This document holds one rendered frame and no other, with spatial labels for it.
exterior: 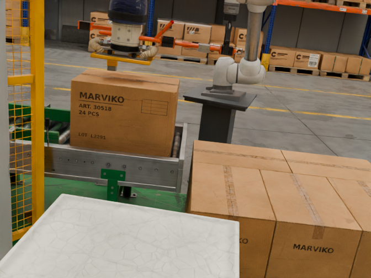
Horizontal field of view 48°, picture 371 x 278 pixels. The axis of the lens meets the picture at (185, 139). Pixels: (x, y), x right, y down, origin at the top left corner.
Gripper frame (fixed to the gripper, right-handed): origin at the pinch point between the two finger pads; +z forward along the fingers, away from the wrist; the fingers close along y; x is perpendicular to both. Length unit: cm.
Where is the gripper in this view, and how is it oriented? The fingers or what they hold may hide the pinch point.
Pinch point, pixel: (225, 49)
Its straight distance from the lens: 254.3
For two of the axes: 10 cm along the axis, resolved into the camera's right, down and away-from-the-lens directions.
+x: 9.9, 1.2, 0.0
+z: -1.1, 9.4, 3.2
